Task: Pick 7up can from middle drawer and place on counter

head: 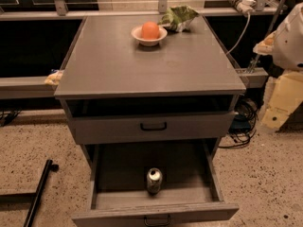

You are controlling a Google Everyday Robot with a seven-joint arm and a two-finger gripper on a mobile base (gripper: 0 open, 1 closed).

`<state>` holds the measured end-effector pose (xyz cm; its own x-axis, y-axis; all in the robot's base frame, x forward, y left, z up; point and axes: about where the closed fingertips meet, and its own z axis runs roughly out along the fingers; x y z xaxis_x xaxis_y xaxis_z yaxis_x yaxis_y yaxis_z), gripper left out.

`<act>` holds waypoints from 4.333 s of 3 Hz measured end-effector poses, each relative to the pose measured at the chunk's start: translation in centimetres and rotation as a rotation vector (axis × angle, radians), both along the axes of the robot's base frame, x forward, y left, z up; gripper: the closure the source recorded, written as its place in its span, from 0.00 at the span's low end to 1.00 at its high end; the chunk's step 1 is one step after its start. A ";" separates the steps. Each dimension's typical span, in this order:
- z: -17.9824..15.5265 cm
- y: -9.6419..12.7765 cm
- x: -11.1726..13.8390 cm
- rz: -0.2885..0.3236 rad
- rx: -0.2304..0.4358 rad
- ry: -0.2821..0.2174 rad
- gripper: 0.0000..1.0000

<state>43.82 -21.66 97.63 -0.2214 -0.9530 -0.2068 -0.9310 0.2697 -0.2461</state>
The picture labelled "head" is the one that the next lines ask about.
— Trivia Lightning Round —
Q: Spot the open middle drawer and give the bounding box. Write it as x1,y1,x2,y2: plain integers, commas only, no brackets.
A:
72,141,239,227

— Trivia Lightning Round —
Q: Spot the white bowl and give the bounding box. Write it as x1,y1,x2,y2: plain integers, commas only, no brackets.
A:
131,24,168,46

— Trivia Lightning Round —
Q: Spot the grey top drawer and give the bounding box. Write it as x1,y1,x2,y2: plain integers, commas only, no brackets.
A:
68,112,235,145

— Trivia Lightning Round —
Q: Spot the black cable bundle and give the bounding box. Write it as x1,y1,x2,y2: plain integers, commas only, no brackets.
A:
218,97,259,149

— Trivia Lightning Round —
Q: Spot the orange fruit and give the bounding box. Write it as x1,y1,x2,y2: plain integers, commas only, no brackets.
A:
141,22,159,40

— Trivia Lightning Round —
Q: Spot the yellow sponge on rail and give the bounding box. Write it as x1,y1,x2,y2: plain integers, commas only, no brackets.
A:
45,70,63,86

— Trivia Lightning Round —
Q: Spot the white power strip with cable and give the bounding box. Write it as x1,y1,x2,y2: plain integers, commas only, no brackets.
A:
226,0,254,54

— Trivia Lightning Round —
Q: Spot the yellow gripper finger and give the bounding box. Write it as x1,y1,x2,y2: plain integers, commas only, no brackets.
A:
261,72,303,131
253,32,276,56

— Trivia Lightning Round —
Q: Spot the grey drawer cabinet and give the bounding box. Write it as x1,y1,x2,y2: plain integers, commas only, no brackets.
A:
55,15,245,151

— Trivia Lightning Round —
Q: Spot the green chip bag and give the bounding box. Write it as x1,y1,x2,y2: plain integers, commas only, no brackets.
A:
158,6,199,32

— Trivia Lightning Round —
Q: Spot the black metal bar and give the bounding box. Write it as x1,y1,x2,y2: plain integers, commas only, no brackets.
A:
23,159,59,227

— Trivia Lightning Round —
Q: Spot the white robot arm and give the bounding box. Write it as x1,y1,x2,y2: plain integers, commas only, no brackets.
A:
253,3,303,131

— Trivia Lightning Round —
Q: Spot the green white 7up can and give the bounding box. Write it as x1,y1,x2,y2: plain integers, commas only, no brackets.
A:
147,168,163,195

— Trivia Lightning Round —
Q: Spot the grey metal rail frame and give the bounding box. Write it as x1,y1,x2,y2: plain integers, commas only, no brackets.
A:
0,0,287,100

